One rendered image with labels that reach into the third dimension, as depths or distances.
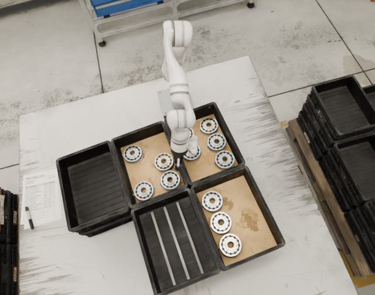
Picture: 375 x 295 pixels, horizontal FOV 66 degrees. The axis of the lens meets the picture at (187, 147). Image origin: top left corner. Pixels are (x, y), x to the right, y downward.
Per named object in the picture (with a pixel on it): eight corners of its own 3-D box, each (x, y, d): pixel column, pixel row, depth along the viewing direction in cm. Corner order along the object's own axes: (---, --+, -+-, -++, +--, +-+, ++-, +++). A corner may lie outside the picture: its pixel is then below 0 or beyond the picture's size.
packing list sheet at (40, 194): (20, 176, 173) (20, 175, 173) (57, 166, 174) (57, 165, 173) (20, 230, 159) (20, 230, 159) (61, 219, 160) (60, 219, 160)
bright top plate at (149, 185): (131, 186, 148) (130, 186, 147) (149, 178, 149) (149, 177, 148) (138, 203, 144) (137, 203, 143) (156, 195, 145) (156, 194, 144)
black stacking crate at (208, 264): (136, 215, 146) (130, 209, 136) (190, 193, 148) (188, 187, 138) (160, 297, 130) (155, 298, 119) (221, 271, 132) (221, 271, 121)
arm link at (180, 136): (167, 146, 113) (189, 144, 114) (167, 120, 100) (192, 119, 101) (166, 131, 117) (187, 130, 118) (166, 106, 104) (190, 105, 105)
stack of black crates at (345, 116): (294, 119, 235) (311, 85, 194) (329, 109, 236) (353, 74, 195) (316, 162, 218) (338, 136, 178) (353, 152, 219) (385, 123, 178)
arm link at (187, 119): (197, 126, 103) (194, 88, 103) (173, 127, 102) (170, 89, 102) (194, 128, 110) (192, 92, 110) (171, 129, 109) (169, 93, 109)
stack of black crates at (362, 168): (316, 162, 218) (333, 143, 187) (354, 152, 219) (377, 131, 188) (341, 213, 201) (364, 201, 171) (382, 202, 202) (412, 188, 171)
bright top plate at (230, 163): (212, 153, 152) (212, 153, 151) (231, 148, 152) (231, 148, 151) (218, 171, 147) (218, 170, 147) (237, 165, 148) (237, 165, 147)
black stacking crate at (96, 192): (65, 167, 161) (55, 160, 151) (116, 148, 163) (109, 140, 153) (79, 236, 144) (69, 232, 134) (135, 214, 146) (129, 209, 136)
